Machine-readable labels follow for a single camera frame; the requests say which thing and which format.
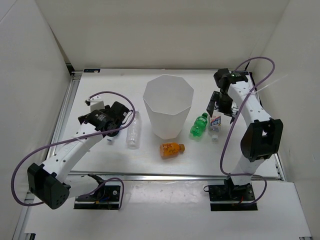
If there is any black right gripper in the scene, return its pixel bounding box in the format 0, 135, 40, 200
206, 91, 240, 123

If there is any blue label clear plastic bottle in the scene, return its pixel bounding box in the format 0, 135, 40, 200
106, 131, 122, 146

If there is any green plastic soda bottle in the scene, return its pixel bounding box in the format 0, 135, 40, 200
190, 112, 208, 138

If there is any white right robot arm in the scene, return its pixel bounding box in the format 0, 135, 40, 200
206, 68, 284, 200

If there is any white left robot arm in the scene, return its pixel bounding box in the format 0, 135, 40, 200
27, 101, 130, 210

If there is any white octagonal bin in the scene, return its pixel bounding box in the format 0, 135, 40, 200
143, 74, 194, 140

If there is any clear unlabelled plastic bottle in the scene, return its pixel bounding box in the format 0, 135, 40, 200
126, 110, 142, 149

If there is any orange plastic bottle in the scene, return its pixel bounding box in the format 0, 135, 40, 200
159, 142, 185, 159

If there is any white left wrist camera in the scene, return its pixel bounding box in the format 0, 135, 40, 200
85, 95, 105, 112

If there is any aluminium table edge rail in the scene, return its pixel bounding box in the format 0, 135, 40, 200
37, 63, 286, 182

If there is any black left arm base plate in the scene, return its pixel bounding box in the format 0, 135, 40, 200
73, 178, 125, 211

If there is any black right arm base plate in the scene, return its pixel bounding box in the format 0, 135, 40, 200
203, 183, 258, 212

